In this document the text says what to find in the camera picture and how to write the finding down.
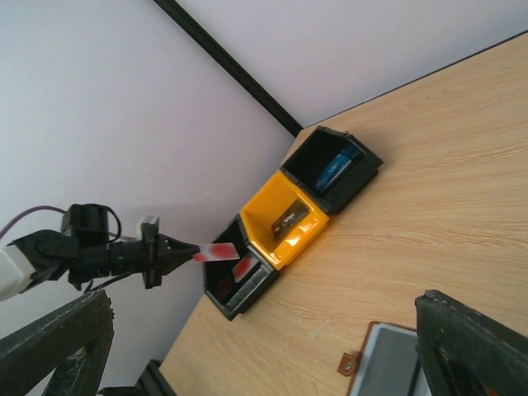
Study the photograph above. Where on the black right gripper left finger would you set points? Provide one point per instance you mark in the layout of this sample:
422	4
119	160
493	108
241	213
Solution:
69	345

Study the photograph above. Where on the brown leather card holder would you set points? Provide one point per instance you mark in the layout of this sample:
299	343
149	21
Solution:
384	365

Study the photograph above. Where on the black enclosure frame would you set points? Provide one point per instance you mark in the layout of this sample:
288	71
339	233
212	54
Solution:
230	65

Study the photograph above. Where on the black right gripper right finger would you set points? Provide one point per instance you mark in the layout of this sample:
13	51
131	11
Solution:
464	352

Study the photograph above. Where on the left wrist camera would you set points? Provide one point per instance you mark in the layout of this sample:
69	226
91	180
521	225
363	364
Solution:
147	229

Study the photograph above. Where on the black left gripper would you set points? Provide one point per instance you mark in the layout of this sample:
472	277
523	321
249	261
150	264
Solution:
148	259

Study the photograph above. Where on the black storage bin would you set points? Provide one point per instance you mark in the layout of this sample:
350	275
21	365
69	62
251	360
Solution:
234	286
306	163

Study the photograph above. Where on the black credit card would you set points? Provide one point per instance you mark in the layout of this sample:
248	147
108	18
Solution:
415	379
289	219

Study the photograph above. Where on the red credit card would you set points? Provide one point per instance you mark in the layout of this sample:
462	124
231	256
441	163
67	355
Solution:
216	252

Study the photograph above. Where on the blue card in bin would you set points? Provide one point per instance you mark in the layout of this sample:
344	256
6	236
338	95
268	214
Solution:
335	168

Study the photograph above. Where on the yellow storage bin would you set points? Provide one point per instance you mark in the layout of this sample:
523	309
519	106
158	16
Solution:
259	214

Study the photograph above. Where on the red spotted card in bin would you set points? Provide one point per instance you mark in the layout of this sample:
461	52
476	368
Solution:
243	268

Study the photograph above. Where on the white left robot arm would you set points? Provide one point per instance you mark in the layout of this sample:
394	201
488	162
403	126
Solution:
84	249

